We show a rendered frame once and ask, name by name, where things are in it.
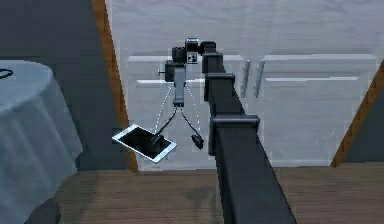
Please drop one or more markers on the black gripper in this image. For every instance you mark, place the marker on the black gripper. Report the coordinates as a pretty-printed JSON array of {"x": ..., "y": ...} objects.
[{"x": 179, "y": 75}]

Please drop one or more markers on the white phone with black screen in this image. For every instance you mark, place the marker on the white phone with black screen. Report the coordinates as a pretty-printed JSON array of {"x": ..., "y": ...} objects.
[{"x": 140, "y": 140}]

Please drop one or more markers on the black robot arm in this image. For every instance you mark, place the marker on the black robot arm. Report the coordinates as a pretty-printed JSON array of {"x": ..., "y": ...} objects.
[{"x": 246, "y": 173}]

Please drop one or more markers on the white room door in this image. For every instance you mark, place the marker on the white room door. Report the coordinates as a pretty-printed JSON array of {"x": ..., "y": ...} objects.
[
  {"x": 316, "y": 116},
  {"x": 143, "y": 40}
]

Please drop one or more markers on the table with pale blue cloth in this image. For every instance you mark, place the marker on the table with pale blue cloth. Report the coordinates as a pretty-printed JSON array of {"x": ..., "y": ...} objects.
[{"x": 30, "y": 126}]

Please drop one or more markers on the brown wooden door frame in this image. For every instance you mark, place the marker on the brown wooden door frame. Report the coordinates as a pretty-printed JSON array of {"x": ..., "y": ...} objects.
[{"x": 112, "y": 66}]

